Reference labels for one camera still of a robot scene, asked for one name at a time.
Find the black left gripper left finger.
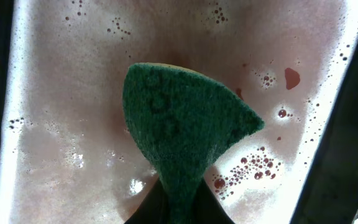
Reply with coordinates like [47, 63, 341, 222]
[124, 179, 169, 224]

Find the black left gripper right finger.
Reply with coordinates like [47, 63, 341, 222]
[194, 179, 234, 224]

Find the green yellow sponge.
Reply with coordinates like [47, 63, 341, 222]
[122, 63, 264, 223]

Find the black rectangular water tray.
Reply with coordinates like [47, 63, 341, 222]
[0, 0, 358, 223]

